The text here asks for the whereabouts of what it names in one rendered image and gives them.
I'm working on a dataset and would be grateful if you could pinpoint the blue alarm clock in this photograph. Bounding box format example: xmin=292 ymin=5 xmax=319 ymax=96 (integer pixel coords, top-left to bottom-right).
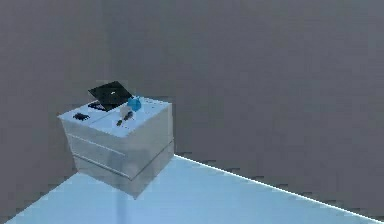
xmin=126 ymin=96 xmax=142 ymax=113

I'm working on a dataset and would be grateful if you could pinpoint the white chest of drawers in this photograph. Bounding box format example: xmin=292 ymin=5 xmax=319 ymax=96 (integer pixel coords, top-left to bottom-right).
xmin=57 ymin=96 xmax=176 ymax=200

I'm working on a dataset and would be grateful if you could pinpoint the small dark slim object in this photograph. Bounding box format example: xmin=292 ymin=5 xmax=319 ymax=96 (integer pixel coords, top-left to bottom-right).
xmin=115 ymin=111 xmax=134 ymax=127

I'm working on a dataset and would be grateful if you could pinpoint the black open laptop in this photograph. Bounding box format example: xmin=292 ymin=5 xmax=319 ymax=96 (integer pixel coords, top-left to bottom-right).
xmin=87 ymin=80 xmax=134 ymax=113

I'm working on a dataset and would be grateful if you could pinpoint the small black flat object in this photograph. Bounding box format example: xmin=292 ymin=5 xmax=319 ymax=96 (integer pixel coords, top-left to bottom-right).
xmin=72 ymin=112 xmax=91 ymax=122

